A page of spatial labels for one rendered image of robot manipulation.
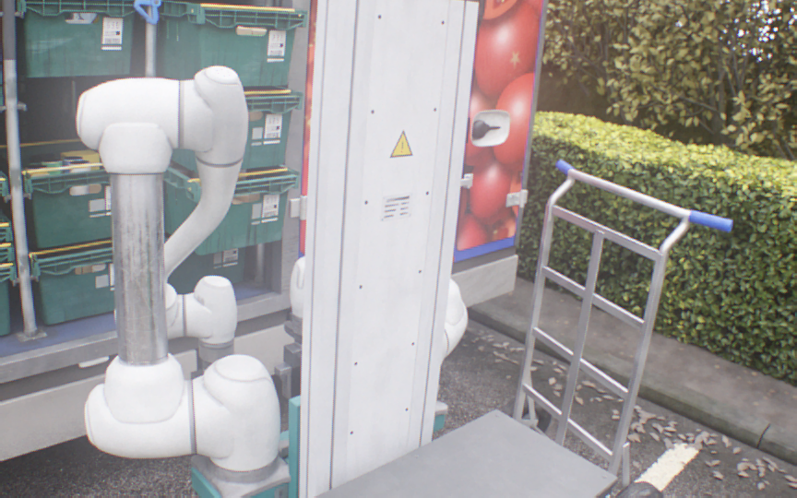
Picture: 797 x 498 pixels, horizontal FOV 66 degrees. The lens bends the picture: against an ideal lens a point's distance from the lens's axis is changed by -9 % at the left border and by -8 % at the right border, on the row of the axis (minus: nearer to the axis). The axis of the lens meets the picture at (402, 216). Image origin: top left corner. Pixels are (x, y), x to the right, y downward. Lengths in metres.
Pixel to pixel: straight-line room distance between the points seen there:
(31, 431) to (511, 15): 2.61
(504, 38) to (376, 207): 2.07
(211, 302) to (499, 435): 0.73
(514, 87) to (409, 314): 2.08
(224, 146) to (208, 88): 0.12
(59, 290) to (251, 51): 1.01
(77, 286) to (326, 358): 1.29
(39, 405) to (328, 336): 1.30
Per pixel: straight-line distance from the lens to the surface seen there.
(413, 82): 1.23
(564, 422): 2.53
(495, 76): 3.18
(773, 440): 3.38
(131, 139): 1.27
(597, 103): 6.42
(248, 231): 2.29
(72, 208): 2.29
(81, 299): 2.41
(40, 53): 2.19
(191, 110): 1.27
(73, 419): 2.40
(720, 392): 3.64
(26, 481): 2.80
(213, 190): 1.39
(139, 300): 1.32
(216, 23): 2.09
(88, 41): 2.23
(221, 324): 1.64
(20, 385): 2.30
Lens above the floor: 1.68
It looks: 16 degrees down
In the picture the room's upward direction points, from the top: 5 degrees clockwise
